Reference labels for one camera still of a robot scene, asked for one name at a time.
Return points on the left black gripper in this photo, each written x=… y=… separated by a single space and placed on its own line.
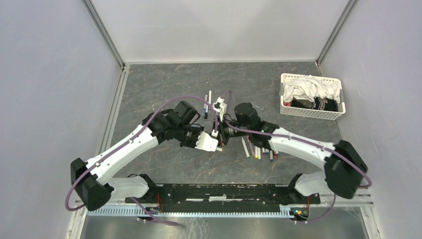
x=198 y=129

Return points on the dark cloth in basket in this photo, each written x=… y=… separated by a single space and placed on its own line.
x=321 y=104

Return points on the white cable comb strip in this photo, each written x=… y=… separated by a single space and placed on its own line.
x=136 y=211

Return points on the white plastic basket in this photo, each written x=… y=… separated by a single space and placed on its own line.
x=287 y=109

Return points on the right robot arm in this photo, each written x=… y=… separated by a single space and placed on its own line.
x=342 y=169

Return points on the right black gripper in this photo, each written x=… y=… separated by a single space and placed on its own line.
x=224 y=138

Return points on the white cloth in basket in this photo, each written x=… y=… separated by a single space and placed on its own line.
x=308 y=87

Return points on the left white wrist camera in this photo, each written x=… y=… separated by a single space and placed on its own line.
x=206 y=142

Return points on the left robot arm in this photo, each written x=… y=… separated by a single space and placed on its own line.
x=93 y=180

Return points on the white marker pale yellow cap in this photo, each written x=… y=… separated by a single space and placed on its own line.
x=256 y=152

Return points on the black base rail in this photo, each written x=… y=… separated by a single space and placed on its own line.
x=224 y=198

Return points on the pink pen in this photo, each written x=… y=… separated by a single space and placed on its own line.
x=251 y=147

